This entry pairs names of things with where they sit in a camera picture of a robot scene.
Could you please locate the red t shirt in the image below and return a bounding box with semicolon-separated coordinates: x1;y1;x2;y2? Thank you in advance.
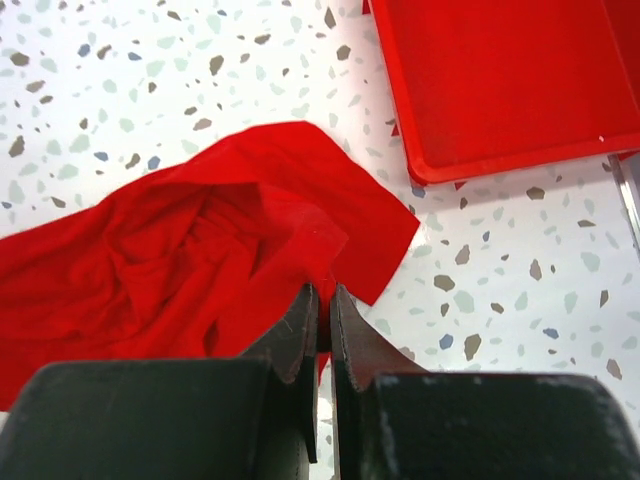
1;121;419;410

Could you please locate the aluminium frame rail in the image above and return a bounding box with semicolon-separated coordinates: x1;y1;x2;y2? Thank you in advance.
608;151;640;253

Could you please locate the red plastic bin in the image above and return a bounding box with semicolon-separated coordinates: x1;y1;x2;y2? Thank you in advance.
368;0;639;185

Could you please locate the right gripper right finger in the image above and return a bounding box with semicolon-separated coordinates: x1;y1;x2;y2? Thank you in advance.
329;288;639;479

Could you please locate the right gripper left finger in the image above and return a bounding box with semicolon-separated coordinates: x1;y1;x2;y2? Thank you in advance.
1;286;318;479

